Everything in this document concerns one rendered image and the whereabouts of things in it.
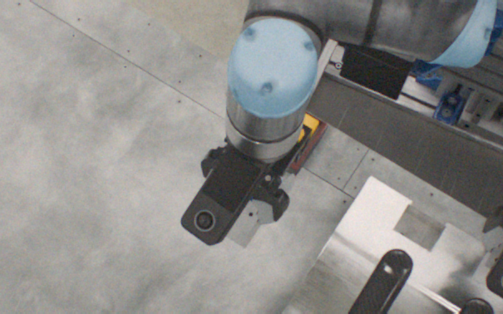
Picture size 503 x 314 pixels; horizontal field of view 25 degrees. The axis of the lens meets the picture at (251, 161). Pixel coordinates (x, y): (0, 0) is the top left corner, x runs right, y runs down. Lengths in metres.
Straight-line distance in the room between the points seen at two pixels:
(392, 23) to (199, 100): 0.52
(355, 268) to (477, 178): 0.85
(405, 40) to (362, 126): 1.12
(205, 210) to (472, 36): 0.31
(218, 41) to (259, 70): 1.48
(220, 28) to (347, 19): 1.44
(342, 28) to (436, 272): 0.42
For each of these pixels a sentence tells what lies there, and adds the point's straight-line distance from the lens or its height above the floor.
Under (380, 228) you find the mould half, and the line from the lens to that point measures 1.36.
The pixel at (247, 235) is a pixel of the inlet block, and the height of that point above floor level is 0.95.
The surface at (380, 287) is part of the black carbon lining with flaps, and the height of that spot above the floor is 0.88.
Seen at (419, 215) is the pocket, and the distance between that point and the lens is 1.39.
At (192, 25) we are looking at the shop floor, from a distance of 2.45.
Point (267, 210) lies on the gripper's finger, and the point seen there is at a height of 1.01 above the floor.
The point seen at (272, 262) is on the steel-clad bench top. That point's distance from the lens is 1.42.
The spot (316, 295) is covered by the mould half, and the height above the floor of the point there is 0.88.
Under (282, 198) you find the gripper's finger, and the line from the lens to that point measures 1.18.
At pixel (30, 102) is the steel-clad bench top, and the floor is 0.80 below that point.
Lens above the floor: 2.16
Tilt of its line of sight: 68 degrees down
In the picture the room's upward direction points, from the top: 10 degrees clockwise
